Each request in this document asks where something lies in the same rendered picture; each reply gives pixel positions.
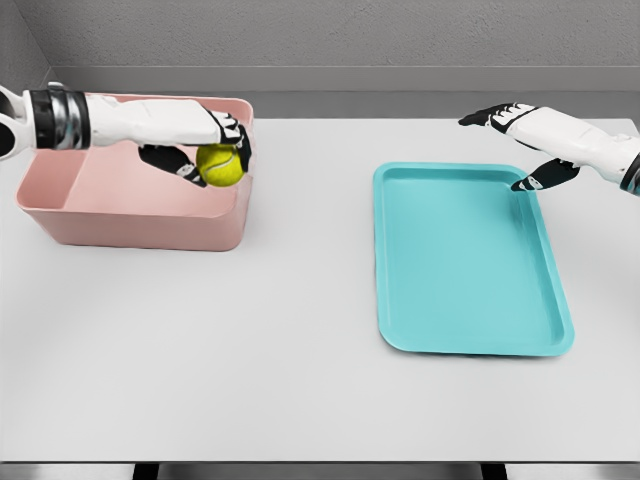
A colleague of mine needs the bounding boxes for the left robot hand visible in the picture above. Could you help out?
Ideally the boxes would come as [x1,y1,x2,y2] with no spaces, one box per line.
[135,98,253,189]

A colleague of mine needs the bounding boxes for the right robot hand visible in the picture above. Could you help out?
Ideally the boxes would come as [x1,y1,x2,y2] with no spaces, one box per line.
[458,103,587,193]

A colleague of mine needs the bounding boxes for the blue plastic tray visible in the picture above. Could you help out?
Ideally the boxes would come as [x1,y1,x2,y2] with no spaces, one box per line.
[373,161,576,359]

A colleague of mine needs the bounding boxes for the pink plastic basket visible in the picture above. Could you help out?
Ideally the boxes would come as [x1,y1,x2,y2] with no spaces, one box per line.
[15,92,256,253]

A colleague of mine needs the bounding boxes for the yellow tennis ball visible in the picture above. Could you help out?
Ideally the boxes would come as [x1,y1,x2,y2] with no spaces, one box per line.
[195,143,246,188]

